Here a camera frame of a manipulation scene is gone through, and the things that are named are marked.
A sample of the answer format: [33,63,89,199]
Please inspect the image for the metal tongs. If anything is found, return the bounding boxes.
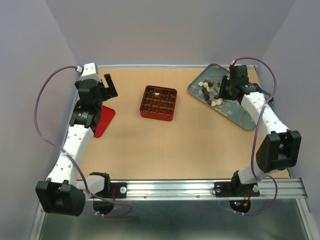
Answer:
[208,81,221,94]

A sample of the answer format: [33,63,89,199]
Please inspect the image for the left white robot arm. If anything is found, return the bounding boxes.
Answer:
[35,73,118,217]

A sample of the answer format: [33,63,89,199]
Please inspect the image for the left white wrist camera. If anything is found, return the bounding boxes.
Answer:
[81,62,100,82]

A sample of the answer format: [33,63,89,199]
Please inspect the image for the red chocolate box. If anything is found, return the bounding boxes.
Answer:
[139,85,178,122]

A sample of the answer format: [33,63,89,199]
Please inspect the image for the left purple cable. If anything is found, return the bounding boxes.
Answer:
[34,65,133,218]

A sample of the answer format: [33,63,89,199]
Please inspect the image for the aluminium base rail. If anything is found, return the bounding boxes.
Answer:
[111,178,308,201]

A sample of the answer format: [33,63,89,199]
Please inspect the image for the red box lid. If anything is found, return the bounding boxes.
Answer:
[93,105,116,138]

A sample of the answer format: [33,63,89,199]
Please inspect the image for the white round chocolate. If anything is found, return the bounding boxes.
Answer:
[215,99,222,106]

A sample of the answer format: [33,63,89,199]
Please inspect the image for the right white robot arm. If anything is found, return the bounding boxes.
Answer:
[214,64,302,198]

